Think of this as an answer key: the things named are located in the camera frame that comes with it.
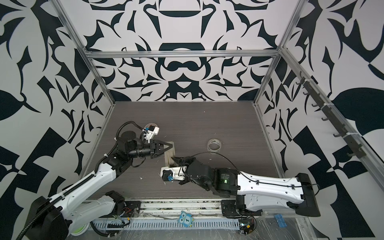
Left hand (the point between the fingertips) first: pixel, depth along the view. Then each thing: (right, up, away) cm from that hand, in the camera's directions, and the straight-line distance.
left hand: (173, 145), depth 68 cm
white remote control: (-2, -4, -1) cm, 4 cm away
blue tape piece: (+49, -35, +2) cm, 60 cm away
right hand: (+1, -4, -5) cm, 6 cm away
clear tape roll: (+22, -5, +28) cm, 36 cm away
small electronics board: (+34, -39, +3) cm, 52 cm away
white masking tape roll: (-22, +7, +36) cm, 43 cm away
